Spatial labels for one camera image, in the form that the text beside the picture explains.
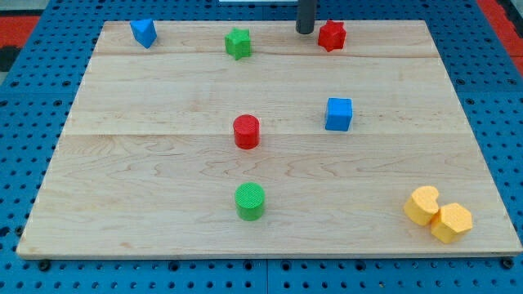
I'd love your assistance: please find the red star block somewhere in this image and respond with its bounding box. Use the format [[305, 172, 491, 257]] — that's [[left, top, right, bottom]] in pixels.
[[318, 20, 346, 52]]

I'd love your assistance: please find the green star block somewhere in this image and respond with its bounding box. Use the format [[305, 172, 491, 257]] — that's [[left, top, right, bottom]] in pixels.
[[225, 27, 252, 60]]

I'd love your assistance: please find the red cylinder block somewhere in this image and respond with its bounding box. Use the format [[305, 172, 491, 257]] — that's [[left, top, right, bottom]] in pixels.
[[233, 114, 260, 149]]

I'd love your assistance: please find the light wooden board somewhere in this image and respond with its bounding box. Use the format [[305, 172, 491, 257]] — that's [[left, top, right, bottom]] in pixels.
[[17, 20, 522, 260]]

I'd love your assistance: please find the green cylinder block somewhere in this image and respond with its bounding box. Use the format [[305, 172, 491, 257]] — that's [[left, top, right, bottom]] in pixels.
[[235, 182, 266, 221]]

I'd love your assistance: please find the blue cube block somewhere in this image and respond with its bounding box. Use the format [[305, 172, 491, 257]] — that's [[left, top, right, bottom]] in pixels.
[[324, 97, 353, 131]]

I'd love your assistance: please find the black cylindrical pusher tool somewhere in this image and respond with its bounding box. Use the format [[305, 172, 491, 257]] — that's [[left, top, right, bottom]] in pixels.
[[295, 0, 317, 35]]

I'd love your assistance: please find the blue triangle block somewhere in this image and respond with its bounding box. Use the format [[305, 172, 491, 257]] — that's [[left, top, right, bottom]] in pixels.
[[130, 19, 157, 48]]

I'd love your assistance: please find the yellow heart block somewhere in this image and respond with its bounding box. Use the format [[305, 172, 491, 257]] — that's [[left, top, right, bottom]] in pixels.
[[404, 185, 440, 226]]

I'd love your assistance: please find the yellow hexagon block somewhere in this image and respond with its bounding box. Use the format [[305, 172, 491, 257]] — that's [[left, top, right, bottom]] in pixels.
[[431, 203, 473, 243]]

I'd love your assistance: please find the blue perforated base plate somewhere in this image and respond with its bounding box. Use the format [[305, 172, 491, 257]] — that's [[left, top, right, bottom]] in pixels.
[[1, 0, 522, 293]]

